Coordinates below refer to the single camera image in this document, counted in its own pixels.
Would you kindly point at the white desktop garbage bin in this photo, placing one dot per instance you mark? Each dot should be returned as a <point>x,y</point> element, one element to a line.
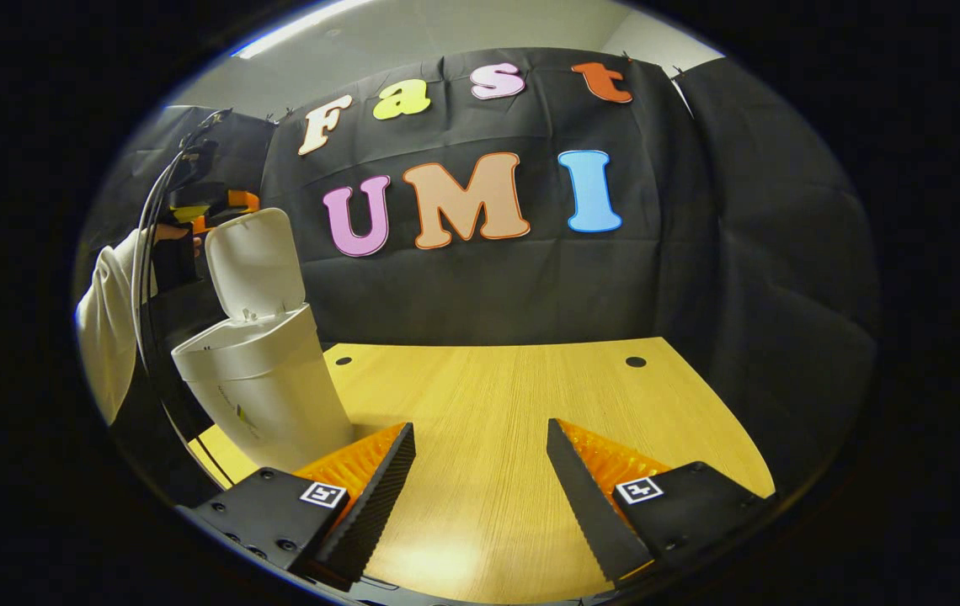
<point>265,387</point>

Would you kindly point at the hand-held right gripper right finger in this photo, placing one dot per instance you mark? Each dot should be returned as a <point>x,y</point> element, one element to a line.
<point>585,505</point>

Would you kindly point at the black backdrop cloth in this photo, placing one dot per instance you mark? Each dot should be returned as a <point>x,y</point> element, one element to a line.
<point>547,278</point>

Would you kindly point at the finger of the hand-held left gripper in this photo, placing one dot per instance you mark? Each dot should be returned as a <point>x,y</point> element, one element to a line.
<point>240,200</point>

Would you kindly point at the wooden desktop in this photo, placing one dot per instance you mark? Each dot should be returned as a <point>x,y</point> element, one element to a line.
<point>497,421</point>

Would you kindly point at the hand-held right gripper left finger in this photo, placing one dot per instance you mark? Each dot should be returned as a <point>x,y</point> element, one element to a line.
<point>370,505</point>

